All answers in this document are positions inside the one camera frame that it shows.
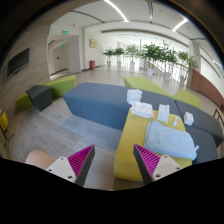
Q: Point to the red bin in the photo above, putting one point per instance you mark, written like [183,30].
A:
[92,64]

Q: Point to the yellow chair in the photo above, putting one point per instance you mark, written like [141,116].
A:
[4,127]

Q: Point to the dark grey sofa block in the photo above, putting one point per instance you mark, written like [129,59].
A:
[206,132]

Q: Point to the brown wooden counter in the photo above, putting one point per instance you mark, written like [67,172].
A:
[199,83]

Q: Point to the framed wall picture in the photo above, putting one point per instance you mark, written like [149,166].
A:
[93,43]

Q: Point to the light blue towel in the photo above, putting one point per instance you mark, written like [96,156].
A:
[165,140]

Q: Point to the small white bottle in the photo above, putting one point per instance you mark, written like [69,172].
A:
[176,119]

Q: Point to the potted plant far left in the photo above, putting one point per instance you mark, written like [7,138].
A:
[109,53]

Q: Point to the wall mounted black screen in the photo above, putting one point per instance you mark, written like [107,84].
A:
[16,63]

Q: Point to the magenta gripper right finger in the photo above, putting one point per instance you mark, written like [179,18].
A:
[153,166]

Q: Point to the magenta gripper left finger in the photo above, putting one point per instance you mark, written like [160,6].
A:
[75,167]

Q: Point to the large potted plant centre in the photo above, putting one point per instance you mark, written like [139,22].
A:
[151,53]

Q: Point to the stack of white towels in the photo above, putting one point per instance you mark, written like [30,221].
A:
[133,95]

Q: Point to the green bench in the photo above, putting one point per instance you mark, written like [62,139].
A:
[143,83]
[59,87]

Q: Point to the large blue-grey sofa block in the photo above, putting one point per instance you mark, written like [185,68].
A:
[101,103]

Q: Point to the green bench left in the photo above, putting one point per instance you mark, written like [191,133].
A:
[59,87]

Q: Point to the beige round stool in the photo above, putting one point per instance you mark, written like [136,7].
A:
[39,159]

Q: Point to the white plastic packaging bag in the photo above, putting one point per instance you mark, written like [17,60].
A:
[142,109]

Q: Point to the white folded cloth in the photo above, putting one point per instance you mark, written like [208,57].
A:
[163,113]

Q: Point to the potted plant right centre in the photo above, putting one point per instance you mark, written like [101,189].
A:
[169,59]

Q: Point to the dark grey cube stool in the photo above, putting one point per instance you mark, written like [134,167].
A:
[40,96]

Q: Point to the green exit sign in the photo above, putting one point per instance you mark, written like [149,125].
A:
[65,32]

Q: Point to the potted plant far right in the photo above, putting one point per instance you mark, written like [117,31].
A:
[186,63]

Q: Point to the green seat right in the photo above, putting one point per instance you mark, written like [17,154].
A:
[187,97]

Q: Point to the green bench back centre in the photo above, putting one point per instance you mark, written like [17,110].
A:
[143,83]

